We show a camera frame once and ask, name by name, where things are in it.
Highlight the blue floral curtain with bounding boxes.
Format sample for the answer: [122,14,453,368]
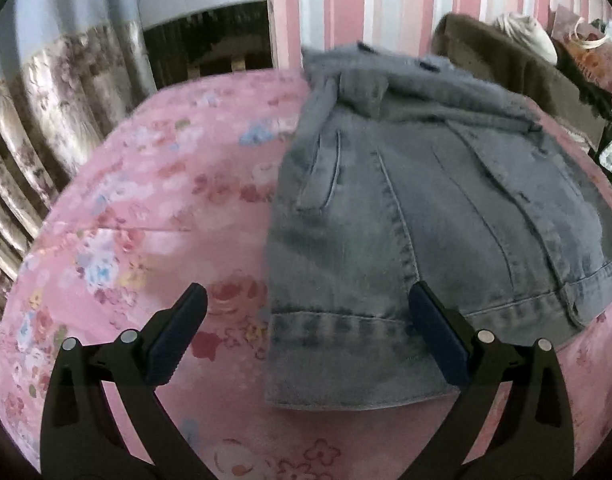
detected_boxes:
[0,0,157,381]

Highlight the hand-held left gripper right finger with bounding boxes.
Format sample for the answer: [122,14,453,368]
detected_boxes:
[403,280,574,480]

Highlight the brown sofa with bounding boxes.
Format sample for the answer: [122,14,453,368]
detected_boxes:
[431,12,612,151]

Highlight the black cloth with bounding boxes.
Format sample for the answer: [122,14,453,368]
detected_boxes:
[556,42,612,121]

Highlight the silver black water dispenser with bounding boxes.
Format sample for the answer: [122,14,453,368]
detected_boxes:
[136,0,279,91]

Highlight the pink floral bed sheet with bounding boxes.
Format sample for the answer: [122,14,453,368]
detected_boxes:
[0,67,612,480]

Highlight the cream folded cloth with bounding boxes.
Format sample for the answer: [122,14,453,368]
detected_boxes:
[491,12,559,66]

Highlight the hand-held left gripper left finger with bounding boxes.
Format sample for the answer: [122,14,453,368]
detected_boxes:
[40,282,214,480]

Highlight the grey printed denim jacket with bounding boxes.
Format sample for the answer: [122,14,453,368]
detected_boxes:
[263,42,612,411]

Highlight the pink gift bag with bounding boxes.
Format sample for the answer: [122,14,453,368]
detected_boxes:
[551,5,612,96]

